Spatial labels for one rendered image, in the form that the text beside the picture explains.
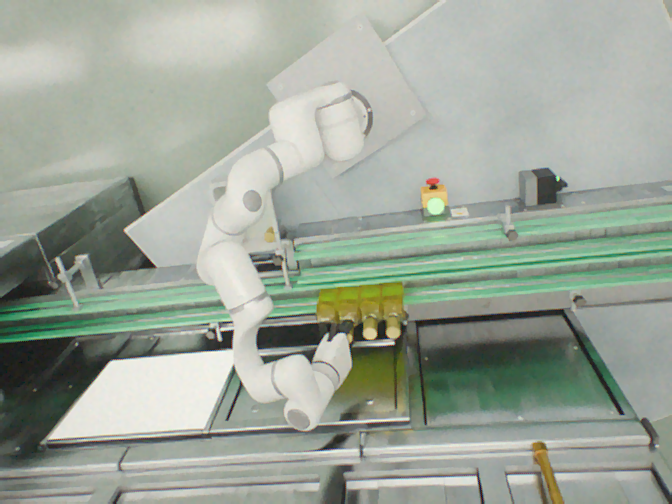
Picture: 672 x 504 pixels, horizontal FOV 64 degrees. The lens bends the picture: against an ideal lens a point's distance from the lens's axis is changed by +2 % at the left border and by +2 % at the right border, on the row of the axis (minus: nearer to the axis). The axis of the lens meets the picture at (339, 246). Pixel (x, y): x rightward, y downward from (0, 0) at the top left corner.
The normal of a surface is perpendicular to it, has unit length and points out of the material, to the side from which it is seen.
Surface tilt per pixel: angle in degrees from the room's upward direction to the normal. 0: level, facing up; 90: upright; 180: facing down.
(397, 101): 3
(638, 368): 0
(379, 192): 0
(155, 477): 90
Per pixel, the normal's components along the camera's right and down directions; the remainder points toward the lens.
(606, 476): -0.15, -0.91
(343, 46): -0.04, 0.37
